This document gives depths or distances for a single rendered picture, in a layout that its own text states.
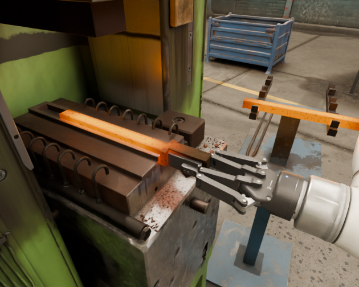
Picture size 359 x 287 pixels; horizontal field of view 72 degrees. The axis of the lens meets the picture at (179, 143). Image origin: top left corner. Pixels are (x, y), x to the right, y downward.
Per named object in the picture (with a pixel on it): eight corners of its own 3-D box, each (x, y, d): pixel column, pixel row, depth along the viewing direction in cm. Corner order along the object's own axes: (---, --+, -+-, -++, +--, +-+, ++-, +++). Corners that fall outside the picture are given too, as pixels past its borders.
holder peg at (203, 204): (210, 209, 56) (211, 201, 54) (205, 217, 54) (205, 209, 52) (194, 202, 57) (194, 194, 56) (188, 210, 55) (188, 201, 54)
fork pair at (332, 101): (335, 102, 78) (337, 97, 77) (335, 110, 74) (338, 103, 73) (261, 90, 87) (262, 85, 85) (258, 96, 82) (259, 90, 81)
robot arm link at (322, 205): (330, 213, 43) (294, 200, 45) (351, 173, 38) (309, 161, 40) (326, 255, 36) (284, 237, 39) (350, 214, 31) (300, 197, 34)
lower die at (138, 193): (183, 162, 60) (183, 133, 55) (130, 221, 46) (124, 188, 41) (67, 120, 78) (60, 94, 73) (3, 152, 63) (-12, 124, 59)
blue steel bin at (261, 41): (285, 62, 438) (296, 17, 397) (269, 74, 385) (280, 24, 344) (225, 51, 496) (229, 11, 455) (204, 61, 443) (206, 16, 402)
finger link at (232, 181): (258, 196, 43) (257, 201, 42) (198, 179, 46) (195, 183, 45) (263, 179, 41) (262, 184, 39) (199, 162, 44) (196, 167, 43)
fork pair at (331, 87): (333, 89, 87) (335, 84, 86) (334, 95, 83) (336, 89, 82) (266, 80, 95) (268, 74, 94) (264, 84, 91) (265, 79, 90)
